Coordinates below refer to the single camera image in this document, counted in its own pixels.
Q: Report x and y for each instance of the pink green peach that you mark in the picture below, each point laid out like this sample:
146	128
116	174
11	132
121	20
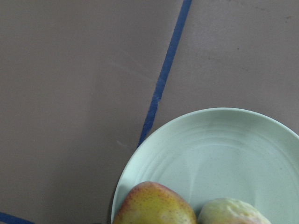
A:
230	211

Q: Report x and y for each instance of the green plate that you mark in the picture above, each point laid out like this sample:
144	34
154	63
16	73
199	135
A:
217	153

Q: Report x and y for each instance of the blue tape strip near plate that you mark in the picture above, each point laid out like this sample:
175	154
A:
165	70

